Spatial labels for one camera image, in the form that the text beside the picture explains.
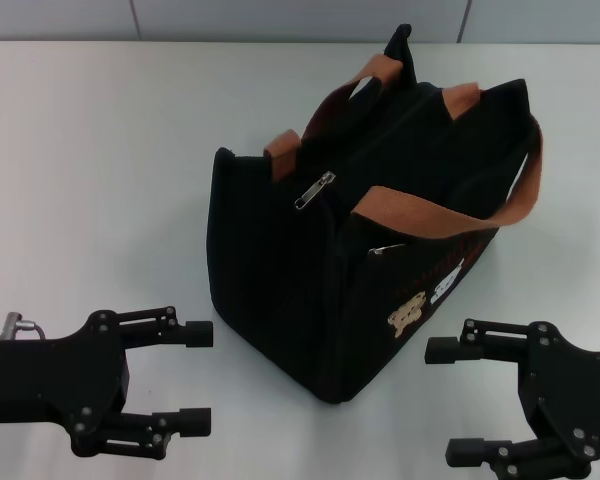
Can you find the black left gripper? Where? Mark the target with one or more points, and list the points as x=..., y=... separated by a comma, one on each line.
x=45, y=380

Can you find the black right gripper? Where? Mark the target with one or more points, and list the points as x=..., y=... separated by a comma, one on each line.
x=570, y=380

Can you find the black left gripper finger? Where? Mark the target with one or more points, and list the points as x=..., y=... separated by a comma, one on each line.
x=199, y=334

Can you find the silver zipper pull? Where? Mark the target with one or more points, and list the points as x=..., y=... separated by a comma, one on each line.
x=314, y=191

